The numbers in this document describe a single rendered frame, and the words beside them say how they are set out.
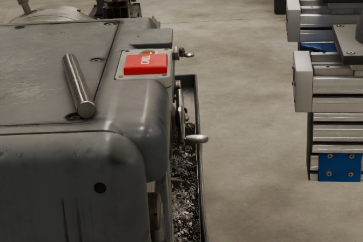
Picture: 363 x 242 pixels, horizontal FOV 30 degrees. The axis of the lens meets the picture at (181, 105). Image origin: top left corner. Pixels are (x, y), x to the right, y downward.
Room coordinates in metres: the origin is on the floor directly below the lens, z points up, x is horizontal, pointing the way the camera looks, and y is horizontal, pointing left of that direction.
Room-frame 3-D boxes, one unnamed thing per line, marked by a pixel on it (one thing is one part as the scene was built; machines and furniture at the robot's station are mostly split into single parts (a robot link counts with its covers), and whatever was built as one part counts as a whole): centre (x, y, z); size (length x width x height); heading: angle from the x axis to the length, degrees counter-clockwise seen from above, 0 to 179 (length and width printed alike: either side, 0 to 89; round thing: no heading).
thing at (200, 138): (1.89, -0.04, 0.69); 0.08 x 0.03 x 0.03; 89
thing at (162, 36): (1.08, 0.05, 1.24); 0.09 x 0.08 x 0.03; 179
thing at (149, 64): (0.91, 0.05, 1.26); 0.06 x 0.06 x 0.02; 89
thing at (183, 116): (2.00, 0.03, 0.75); 0.27 x 0.10 x 0.23; 179
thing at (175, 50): (1.96, -0.01, 0.95); 0.07 x 0.04 x 0.04; 89
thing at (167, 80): (0.94, 0.05, 1.23); 0.13 x 0.08 x 0.05; 179
